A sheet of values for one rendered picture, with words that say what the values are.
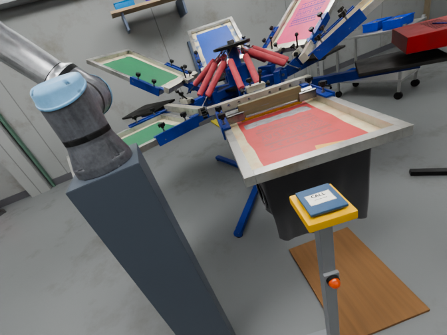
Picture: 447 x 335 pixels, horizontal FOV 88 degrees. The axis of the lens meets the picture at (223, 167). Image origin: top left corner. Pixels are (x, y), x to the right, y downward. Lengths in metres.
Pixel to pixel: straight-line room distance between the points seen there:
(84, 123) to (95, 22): 3.88
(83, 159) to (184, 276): 0.49
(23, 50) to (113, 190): 0.41
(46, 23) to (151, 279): 4.12
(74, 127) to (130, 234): 0.31
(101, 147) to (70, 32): 3.91
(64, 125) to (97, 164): 0.11
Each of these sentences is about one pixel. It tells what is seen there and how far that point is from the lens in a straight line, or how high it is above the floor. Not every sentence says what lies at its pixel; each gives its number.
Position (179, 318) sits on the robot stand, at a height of 0.58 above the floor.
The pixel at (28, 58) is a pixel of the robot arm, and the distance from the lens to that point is 0.80.
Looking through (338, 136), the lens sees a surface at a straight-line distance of 1.00.
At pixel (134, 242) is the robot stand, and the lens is 0.74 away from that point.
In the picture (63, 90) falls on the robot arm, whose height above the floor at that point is 1.40.
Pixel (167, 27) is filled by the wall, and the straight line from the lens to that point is 4.50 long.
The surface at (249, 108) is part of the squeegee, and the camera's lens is 1.31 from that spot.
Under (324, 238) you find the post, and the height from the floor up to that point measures 0.84.
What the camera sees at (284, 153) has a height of 0.95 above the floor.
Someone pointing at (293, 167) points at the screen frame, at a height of 0.97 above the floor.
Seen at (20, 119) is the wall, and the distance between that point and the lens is 4.77.
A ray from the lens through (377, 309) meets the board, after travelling 1.59.
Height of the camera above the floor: 1.41
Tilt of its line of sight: 29 degrees down
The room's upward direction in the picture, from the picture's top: 18 degrees counter-clockwise
